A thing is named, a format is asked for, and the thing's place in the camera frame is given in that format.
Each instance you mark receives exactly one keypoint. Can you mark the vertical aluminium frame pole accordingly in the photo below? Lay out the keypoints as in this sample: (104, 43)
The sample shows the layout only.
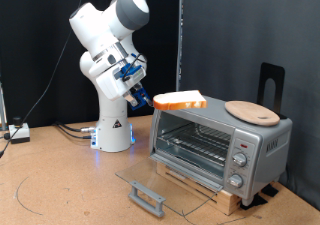
(180, 35)

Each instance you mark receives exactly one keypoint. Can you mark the white bread slice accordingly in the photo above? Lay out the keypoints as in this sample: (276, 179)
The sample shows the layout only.
(180, 101)

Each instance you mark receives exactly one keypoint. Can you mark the silver toaster oven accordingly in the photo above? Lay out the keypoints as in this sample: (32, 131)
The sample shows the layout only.
(276, 158)

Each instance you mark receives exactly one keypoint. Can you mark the white emergency stop box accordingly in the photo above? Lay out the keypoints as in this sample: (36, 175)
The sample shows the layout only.
(19, 131)

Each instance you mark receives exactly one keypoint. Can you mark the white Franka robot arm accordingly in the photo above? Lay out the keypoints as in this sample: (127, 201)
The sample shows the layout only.
(111, 125)

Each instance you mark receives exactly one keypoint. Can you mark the silver oven knob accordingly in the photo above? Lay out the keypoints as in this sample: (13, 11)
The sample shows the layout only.
(235, 180)
(240, 159)

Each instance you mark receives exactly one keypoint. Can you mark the grey backdrop curtain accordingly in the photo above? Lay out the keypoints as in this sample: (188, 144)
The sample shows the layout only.
(233, 35)

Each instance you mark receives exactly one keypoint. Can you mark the black backdrop curtain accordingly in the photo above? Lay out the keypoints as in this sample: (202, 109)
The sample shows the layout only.
(33, 35)

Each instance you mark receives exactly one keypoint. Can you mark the black tape patch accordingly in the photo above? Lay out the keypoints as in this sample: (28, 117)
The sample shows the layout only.
(270, 190)

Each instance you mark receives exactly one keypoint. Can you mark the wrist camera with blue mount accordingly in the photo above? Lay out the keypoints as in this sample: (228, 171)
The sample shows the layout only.
(130, 72)

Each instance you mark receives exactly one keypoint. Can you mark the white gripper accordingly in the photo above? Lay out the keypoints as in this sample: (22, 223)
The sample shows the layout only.
(110, 85)

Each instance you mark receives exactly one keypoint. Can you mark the thin metal pole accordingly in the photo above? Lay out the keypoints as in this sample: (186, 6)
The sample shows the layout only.
(2, 108)

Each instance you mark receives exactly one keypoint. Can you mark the oval wooden cutting board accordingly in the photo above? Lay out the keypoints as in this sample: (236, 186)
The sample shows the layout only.
(251, 113)

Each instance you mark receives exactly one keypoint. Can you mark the black metal bookend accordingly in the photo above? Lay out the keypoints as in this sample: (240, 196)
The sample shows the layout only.
(266, 73)

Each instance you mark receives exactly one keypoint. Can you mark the slatted wooden block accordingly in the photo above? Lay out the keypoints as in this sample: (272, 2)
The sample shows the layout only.
(230, 201)

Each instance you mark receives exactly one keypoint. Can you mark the red indicator light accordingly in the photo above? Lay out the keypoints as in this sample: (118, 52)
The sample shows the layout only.
(244, 145)

